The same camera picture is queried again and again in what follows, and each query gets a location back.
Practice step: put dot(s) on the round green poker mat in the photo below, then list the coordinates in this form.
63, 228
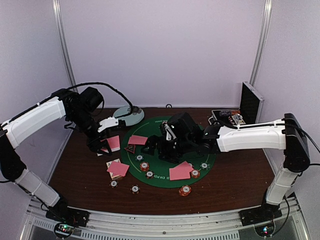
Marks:
160, 168

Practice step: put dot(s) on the right aluminium frame post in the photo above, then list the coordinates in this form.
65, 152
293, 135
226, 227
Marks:
264, 30

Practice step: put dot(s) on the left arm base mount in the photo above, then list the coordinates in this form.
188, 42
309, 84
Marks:
63, 213

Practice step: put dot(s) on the red-backed cards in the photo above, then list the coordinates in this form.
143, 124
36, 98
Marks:
180, 172
118, 168
137, 140

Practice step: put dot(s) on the red poker chip stack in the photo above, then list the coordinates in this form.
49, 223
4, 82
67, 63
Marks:
185, 190

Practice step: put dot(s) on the left aluminium frame post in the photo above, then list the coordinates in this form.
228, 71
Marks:
56, 4

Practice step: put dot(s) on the aluminium frame post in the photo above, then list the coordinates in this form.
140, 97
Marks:
56, 4
264, 30

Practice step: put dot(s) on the brown poker chip stack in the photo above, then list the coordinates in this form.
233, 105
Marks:
135, 189

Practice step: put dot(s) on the green chips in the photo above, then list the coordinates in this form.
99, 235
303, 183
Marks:
139, 157
204, 166

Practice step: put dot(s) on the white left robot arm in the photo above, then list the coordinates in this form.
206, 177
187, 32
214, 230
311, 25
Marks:
20, 130

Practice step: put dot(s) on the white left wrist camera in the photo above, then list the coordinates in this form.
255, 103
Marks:
111, 123

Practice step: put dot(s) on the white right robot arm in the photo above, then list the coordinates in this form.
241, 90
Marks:
282, 134

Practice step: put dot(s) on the single brown chip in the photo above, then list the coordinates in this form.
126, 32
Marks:
113, 183

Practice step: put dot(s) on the aluminium poker case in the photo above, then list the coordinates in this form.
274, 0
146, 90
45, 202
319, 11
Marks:
248, 112

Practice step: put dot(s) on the red chips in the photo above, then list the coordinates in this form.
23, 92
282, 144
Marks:
144, 166
195, 173

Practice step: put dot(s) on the loose red-backed cards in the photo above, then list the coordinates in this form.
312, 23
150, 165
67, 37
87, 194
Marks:
118, 168

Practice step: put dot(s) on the red-backed playing card deck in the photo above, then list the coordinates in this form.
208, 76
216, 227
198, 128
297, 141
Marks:
113, 142

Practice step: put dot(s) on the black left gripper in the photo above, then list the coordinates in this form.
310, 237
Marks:
90, 141

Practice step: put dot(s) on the light blue flower plate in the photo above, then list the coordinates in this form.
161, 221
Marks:
131, 117

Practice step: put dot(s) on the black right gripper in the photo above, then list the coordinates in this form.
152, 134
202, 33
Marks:
152, 141

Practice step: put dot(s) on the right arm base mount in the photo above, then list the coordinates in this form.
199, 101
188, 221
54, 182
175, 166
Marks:
265, 212

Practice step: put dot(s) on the black triangular dealer button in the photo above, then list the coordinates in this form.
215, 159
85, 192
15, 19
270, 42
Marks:
131, 148

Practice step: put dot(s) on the playing card box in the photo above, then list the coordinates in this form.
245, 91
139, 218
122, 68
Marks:
113, 176

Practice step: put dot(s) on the aluminium front rail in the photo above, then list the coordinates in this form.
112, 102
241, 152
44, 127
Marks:
223, 225

